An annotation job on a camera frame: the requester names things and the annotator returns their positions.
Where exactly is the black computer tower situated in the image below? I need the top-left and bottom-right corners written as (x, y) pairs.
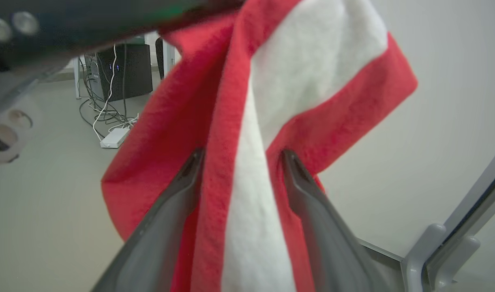
top-left (91, 43), bottom-right (153, 102)

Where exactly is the black cable bundle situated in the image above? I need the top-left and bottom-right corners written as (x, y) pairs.
top-left (79, 55), bottom-right (139, 131)

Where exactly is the long white cable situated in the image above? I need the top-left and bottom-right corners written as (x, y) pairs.
top-left (92, 44), bottom-right (119, 142)

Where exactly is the white power strip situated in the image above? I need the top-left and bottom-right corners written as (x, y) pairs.
top-left (100, 127), bottom-right (131, 149)

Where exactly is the white table leg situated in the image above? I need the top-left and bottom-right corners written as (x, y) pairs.
top-left (73, 57), bottom-right (82, 100)

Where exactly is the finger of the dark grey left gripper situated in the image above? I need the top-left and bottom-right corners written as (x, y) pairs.
top-left (178, 0), bottom-right (248, 21)

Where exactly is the red item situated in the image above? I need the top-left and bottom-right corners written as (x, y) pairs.
top-left (101, 0), bottom-right (418, 292)

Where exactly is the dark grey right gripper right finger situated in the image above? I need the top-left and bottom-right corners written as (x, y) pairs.
top-left (281, 148), bottom-right (390, 292)

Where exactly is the narrow black upright object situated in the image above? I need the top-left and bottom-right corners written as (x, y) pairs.
top-left (155, 37), bottom-right (165, 80)

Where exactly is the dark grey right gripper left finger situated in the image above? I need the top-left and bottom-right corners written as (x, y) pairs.
top-left (91, 148), bottom-right (205, 292)

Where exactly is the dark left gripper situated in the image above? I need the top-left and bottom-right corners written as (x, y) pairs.
top-left (0, 0), bottom-right (201, 122)

